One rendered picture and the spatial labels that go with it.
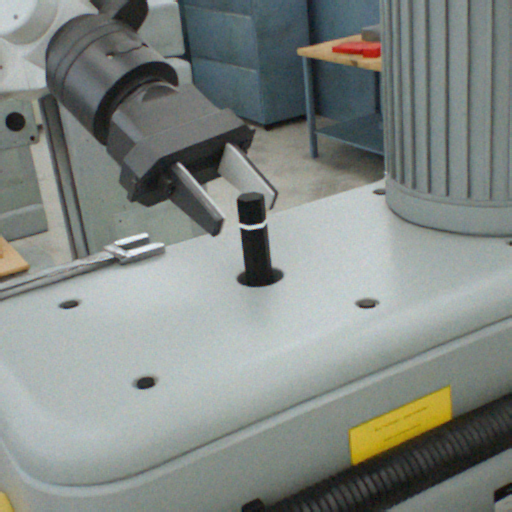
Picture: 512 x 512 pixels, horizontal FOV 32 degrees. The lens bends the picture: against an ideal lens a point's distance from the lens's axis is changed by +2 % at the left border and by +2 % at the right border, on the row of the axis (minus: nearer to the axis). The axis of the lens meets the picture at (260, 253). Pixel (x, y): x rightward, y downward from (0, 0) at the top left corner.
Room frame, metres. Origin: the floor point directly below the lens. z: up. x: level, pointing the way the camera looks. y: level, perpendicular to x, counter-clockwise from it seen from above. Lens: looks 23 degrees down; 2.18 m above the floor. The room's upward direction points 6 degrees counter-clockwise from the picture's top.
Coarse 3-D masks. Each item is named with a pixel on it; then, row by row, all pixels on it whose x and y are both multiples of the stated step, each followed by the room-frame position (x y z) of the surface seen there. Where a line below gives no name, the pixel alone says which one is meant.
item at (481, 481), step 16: (480, 464) 0.58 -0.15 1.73; (496, 464) 0.58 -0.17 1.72; (448, 480) 0.56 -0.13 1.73; (464, 480) 0.56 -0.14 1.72; (480, 480) 0.57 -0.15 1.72; (496, 480) 0.57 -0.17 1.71; (416, 496) 0.55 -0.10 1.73; (432, 496) 0.55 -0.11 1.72; (448, 496) 0.55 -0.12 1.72; (464, 496) 0.56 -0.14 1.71; (480, 496) 0.57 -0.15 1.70; (496, 496) 0.57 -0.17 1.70
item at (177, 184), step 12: (180, 168) 0.65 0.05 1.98; (168, 180) 0.64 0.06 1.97; (180, 180) 0.64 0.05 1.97; (192, 180) 0.64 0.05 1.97; (168, 192) 0.64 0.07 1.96; (180, 192) 0.64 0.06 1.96; (192, 192) 0.63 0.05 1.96; (204, 192) 0.63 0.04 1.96; (180, 204) 0.64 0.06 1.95; (192, 204) 0.63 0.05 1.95; (204, 204) 0.62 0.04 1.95; (192, 216) 0.63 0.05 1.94; (204, 216) 0.62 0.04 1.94; (216, 216) 0.61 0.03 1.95; (204, 228) 0.62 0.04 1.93; (216, 228) 0.61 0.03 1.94
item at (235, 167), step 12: (228, 144) 0.68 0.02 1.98; (228, 156) 0.68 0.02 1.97; (240, 156) 0.67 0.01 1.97; (228, 168) 0.69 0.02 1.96; (240, 168) 0.67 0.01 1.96; (252, 168) 0.67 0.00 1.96; (228, 180) 0.69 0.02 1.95; (240, 180) 0.68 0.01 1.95; (252, 180) 0.66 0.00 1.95; (264, 180) 0.66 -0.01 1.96; (264, 192) 0.66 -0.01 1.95; (276, 192) 0.65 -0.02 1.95
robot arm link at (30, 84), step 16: (0, 48) 0.84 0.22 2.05; (0, 64) 0.84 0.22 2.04; (16, 64) 0.83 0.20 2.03; (32, 64) 0.83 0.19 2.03; (0, 80) 0.82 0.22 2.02; (16, 80) 0.82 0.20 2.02; (32, 80) 0.82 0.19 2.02; (0, 96) 0.81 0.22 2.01; (16, 96) 0.82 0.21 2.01; (32, 96) 0.83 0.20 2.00
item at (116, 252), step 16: (128, 240) 0.71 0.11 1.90; (144, 240) 0.71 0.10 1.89; (96, 256) 0.68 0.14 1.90; (112, 256) 0.68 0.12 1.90; (128, 256) 0.68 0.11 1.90; (144, 256) 0.68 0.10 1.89; (48, 272) 0.66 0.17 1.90; (64, 272) 0.66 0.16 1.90; (80, 272) 0.66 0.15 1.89; (0, 288) 0.64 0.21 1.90; (16, 288) 0.64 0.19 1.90; (32, 288) 0.64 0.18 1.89
